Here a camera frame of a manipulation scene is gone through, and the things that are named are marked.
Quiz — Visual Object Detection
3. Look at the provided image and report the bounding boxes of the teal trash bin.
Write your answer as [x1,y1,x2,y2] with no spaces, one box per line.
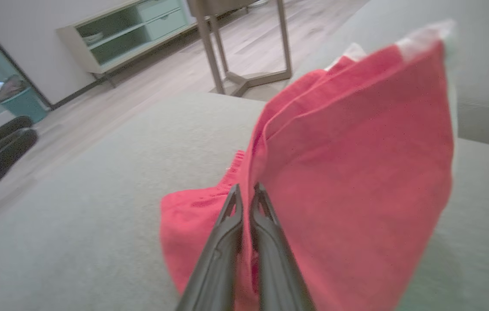
[0,74,50,124]

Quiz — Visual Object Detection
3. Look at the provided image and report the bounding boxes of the grey fabric sofa ottoman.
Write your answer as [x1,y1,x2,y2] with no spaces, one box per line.
[0,92,489,311]

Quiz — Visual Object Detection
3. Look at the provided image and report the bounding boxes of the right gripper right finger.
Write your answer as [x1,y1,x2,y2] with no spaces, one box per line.
[250,182,317,311]

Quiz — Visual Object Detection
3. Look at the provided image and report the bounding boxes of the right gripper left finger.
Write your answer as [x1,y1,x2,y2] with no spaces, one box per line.
[175,184,245,311]

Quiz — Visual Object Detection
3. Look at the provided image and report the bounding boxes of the pale green TV cabinet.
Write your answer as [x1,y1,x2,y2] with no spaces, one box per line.
[57,0,203,75]

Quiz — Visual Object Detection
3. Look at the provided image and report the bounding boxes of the red white-trimmed shorts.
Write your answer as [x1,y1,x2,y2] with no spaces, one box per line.
[159,19,459,311]

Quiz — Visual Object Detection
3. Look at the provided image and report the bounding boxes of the wooden side table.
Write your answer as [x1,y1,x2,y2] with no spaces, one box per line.
[186,0,294,98]

